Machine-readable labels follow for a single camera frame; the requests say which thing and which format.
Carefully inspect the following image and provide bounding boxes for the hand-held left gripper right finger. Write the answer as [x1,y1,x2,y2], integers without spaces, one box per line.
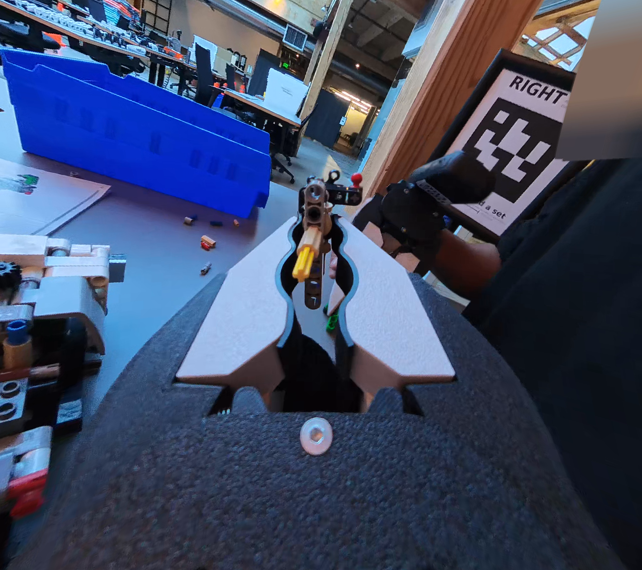
[331,218,457,412]

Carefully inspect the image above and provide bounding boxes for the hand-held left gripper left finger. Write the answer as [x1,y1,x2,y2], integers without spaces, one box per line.
[175,216,303,412]

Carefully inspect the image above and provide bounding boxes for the yellow lego axle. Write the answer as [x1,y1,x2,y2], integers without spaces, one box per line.
[292,243,318,282]

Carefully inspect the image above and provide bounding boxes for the small black lego assembly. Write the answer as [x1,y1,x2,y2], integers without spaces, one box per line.
[298,171,364,312]

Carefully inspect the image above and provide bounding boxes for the person's right forearm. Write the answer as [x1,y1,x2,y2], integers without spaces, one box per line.
[434,229,502,301]

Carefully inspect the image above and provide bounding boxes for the scattered loose lego pieces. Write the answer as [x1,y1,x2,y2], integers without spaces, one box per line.
[183,213,241,276]

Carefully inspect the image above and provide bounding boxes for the partly built lego truck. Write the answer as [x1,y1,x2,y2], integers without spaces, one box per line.
[0,234,126,521]

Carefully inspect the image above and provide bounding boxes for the lego instruction booklet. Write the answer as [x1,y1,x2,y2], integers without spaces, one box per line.
[0,158,112,237]

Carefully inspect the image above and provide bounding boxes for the black framed marker sign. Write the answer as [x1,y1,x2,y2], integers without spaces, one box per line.
[430,48,577,246]

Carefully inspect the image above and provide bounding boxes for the dark partition curtain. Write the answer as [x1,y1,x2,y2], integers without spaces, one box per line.
[304,89,350,149]

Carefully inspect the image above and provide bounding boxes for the white board panel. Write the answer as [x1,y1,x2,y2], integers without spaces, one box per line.
[263,68,310,115]

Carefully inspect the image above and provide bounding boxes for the wooden top background table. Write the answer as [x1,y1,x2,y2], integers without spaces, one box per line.
[216,86,302,169]

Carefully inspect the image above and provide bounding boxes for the person's dark sweater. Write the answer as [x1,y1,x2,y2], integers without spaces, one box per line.
[461,159,642,570]

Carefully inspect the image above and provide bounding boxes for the wooden pillar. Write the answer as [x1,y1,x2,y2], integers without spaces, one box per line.
[358,0,587,202]

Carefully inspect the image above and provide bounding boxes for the blue plastic bin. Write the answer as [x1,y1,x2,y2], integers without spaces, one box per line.
[10,63,273,220]
[0,47,116,79]

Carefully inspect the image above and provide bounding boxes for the cluttered background table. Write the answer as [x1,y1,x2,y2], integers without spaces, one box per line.
[0,0,196,89]

